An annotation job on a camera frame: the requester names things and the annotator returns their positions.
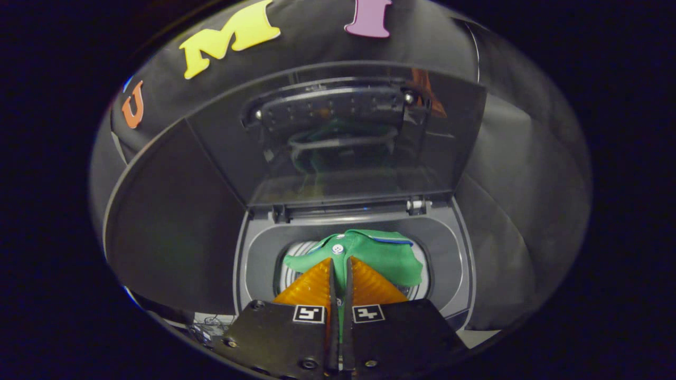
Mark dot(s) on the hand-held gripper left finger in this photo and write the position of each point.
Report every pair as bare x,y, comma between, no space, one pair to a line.
280,338

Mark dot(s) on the green polo shirt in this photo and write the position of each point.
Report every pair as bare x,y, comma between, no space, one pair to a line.
380,253

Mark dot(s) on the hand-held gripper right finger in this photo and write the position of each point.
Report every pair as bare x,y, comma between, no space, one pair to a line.
401,332

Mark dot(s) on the dark washing machine lid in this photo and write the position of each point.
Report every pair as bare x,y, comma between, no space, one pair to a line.
359,169

